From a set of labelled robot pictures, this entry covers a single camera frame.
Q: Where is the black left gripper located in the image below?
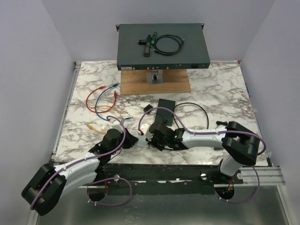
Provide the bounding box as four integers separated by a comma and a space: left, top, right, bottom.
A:
110, 129, 139, 156

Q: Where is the black power adapter with cable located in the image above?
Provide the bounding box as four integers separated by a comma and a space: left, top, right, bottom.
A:
143, 104, 169, 125

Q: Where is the black ethernet cable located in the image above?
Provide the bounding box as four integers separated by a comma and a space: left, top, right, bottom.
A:
173, 102, 210, 129

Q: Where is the blue ethernet cable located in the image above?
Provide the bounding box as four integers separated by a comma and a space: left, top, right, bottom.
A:
95, 84, 133, 121

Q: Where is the white grey small switch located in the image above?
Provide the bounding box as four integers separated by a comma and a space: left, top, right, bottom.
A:
136, 135, 149, 148

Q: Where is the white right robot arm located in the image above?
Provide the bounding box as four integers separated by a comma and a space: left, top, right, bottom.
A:
144, 121, 263, 184

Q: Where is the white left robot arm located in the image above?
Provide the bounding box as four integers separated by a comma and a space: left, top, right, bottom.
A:
21, 128, 138, 216

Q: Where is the small black power adapter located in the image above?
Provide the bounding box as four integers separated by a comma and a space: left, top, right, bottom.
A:
216, 121, 228, 126

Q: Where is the wooden board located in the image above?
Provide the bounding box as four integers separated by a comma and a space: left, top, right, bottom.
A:
120, 69, 191, 96

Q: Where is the grey rack unit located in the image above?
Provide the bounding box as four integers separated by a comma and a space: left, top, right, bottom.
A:
117, 23, 210, 71

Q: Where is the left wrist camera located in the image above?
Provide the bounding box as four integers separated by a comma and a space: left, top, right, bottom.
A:
109, 118, 123, 133

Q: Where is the black network switch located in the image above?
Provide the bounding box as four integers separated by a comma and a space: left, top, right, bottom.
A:
154, 98, 176, 127

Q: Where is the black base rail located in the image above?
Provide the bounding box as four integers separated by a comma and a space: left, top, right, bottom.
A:
94, 163, 243, 195

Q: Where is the yellow ethernet cable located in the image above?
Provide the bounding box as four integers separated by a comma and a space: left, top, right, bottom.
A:
86, 105, 124, 134

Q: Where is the red ethernet cable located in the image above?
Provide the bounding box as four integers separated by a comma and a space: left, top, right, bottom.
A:
85, 86, 118, 111

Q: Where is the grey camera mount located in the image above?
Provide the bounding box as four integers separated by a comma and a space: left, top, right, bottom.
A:
146, 69, 163, 84

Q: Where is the black coiled cable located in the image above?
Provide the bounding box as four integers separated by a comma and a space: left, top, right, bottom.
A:
154, 34, 186, 56

